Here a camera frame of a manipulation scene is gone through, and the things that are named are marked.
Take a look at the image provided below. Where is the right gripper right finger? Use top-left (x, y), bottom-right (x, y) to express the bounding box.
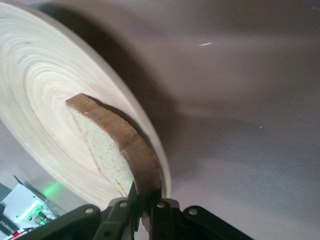
top-left (149, 186), bottom-right (255, 240)

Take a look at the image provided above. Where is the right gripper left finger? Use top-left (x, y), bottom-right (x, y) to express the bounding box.
top-left (31, 181), bottom-right (140, 240)

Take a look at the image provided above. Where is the brown crust bread slice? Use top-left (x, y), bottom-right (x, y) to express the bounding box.
top-left (65, 93), bottom-right (162, 232)

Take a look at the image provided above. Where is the round wooden plate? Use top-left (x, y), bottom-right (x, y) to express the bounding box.
top-left (0, 2), bottom-right (173, 211)

